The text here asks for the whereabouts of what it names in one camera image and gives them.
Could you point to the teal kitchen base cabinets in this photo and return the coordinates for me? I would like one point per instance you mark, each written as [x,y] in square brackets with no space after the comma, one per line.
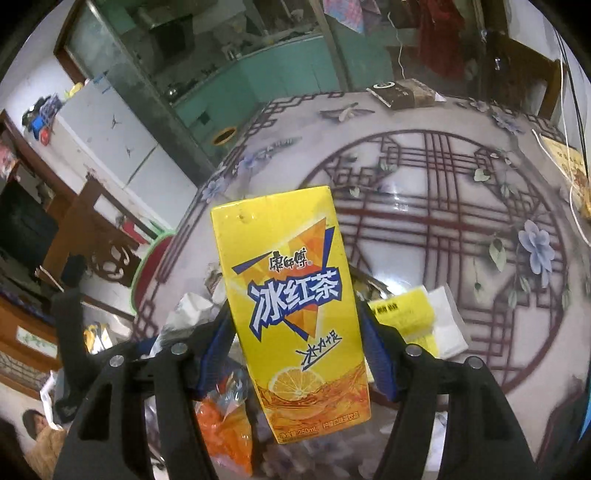
[258,78]

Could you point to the metal pot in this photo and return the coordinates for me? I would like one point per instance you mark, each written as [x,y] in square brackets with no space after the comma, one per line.
[173,92]

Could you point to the black television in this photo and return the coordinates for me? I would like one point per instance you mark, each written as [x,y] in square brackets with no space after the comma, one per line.
[25,226]

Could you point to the green waste bin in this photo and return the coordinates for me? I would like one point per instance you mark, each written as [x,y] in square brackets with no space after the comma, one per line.
[225,137]

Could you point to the yellow iced tea carton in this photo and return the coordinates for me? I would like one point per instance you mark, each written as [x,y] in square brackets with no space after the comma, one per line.
[286,277]

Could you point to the wooden cabinet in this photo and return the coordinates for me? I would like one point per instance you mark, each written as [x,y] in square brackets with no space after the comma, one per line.
[23,332]

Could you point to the plaid towel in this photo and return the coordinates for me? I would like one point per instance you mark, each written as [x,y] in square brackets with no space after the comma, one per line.
[351,14]

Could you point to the yellow cardboard box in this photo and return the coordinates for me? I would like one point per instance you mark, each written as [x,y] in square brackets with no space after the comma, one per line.
[406,314]

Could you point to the yellow blue printed bag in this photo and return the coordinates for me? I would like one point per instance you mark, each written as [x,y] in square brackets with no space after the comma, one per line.
[97,337]

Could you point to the red garment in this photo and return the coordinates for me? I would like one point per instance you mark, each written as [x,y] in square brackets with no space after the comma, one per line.
[438,41]

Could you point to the red stool with green rim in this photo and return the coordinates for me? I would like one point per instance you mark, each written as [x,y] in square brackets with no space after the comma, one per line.
[150,272]

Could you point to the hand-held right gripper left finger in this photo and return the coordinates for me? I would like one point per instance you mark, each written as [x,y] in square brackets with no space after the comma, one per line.
[213,355]

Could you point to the pile of colourful toys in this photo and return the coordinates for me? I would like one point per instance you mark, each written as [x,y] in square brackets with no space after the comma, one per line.
[41,120]

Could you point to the sliding glass door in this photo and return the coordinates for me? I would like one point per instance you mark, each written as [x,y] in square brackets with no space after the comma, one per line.
[337,55]

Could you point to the clear bag of orange snacks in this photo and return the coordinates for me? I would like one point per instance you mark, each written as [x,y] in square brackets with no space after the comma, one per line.
[582,184]

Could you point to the brown snack packet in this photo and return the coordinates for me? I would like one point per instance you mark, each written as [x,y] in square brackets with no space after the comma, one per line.
[397,94]

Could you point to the black range hood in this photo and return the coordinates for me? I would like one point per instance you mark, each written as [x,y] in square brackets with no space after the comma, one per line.
[173,39]

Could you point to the carved wooden chair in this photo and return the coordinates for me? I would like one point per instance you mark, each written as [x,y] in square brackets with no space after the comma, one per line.
[111,258]

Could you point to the white refrigerator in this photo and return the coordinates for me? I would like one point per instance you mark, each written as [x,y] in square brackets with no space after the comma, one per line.
[106,124]

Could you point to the orange snack wrapper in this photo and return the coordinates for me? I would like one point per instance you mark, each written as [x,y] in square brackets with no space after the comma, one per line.
[221,429]

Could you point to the printed figure picture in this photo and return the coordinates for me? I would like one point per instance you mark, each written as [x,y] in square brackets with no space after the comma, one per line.
[44,438]

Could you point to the yellow paper sheet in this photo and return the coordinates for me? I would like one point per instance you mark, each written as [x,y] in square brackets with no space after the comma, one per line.
[561,154]

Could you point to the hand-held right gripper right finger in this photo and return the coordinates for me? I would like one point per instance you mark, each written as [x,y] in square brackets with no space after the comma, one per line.
[376,350]

